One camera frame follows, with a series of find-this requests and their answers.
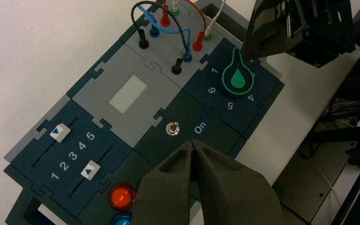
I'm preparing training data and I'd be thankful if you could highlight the white banana plug cable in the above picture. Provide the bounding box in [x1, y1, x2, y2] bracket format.
[171, 0, 228, 41]

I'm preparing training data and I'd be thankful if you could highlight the black metal frame stand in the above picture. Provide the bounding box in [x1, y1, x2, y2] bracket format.
[304, 104, 360, 225]

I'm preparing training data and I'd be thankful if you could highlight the dark green task board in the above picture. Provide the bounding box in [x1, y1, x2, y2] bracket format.
[3, 0, 285, 225]

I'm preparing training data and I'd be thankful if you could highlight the white rectangular display window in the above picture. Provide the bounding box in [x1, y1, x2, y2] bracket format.
[108, 74, 148, 114]

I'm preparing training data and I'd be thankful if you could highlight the small metal toggle switch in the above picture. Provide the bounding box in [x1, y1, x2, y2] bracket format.
[165, 121, 181, 137]

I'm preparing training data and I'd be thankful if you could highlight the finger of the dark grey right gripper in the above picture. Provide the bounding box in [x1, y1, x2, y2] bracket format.
[193, 140, 286, 225]

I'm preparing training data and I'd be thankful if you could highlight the blue banana plug cable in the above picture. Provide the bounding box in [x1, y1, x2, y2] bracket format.
[137, 4, 194, 63]

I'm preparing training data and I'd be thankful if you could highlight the thin white cable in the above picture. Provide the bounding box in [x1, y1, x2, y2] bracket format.
[306, 153, 342, 207]

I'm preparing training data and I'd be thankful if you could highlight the round blue push button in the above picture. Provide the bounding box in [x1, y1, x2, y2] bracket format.
[111, 211, 134, 225]

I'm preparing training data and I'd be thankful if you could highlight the black banana plug cable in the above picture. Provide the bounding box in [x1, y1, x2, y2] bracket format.
[130, 0, 191, 75]

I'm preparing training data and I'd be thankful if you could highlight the red banana plug cable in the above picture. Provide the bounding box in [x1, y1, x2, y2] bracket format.
[159, 0, 208, 53]

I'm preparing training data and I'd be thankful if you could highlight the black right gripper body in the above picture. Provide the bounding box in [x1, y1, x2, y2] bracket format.
[286, 0, 356, 68]

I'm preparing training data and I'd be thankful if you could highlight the white slider handle blue arrow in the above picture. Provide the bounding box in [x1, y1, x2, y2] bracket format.
[49, 123, 72, 143]
[80, 159, 102, 181]

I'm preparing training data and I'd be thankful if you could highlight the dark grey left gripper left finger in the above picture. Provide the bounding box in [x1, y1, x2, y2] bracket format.
[132, 140, 199, 225]

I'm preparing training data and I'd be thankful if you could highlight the round red push button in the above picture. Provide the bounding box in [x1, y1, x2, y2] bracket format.
[108, 182, 138, 212]

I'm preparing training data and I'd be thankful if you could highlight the black knob with green teardrop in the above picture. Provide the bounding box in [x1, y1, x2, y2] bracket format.
[219, 46, 256, 100]

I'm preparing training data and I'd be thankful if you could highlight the glossy black left gripper right finger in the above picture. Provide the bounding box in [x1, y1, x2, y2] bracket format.
[241, 0, 293, 60]

